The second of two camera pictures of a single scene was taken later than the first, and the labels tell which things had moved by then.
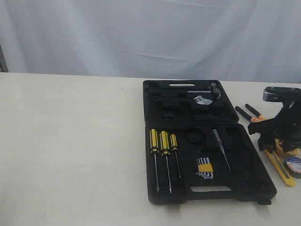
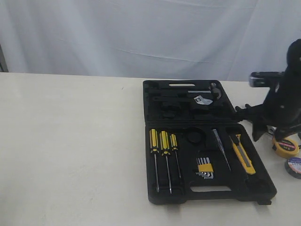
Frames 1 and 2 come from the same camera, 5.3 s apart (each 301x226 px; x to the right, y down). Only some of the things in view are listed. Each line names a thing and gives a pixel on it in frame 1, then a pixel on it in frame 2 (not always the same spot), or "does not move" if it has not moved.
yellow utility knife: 287,179 -> 243,155
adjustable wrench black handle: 199,99 does not move
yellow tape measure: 282,154 does not move
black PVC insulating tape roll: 293,165 does not move
